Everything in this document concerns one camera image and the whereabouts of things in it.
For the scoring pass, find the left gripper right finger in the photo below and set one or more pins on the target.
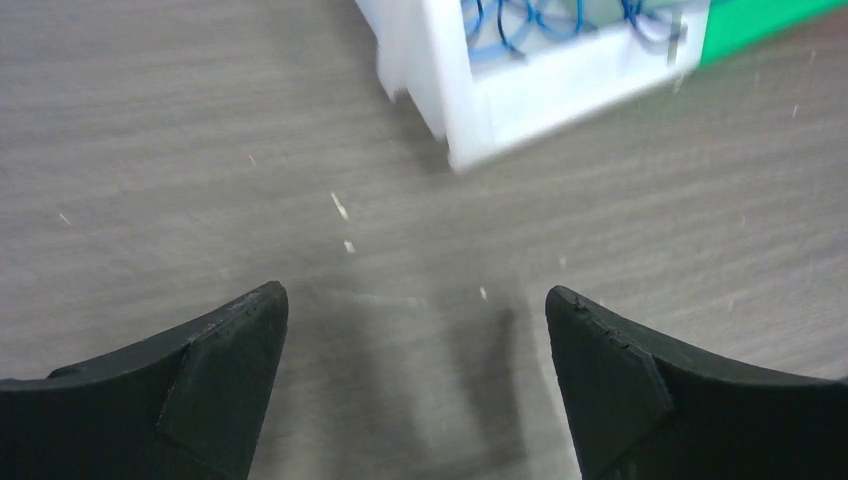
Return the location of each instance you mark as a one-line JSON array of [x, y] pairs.
[[643, 405]]

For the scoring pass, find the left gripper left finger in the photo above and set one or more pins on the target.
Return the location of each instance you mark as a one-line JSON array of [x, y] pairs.
[[187, 403]]

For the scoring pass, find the white plastic bin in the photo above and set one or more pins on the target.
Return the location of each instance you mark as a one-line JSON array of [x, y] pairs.
[[489, 76]]

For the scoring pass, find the green plastic bin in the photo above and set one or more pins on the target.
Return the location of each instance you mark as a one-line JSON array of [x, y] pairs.
[[736, 24]]

